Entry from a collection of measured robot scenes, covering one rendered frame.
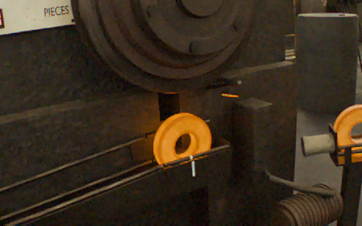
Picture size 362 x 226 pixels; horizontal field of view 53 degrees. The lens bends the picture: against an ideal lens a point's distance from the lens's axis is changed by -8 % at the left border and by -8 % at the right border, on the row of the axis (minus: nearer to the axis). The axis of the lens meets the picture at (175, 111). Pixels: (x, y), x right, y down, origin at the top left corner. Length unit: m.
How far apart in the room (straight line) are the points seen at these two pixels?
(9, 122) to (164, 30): 0.40
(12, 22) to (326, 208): 0.96
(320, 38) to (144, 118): 2.69
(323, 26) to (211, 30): 2.71
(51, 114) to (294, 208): 0.69
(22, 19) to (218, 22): 0.44
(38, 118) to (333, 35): 2.95
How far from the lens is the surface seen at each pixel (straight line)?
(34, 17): 0.91
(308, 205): 1.14
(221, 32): 0.85
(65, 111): 0.92
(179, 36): 0.79
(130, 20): 0.80
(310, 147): 1.13
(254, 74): 1.17
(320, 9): 5.19
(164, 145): 0.95
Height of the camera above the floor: 1.10
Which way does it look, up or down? 17 degrees down
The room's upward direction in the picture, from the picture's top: 4 degrees counter-clockwise
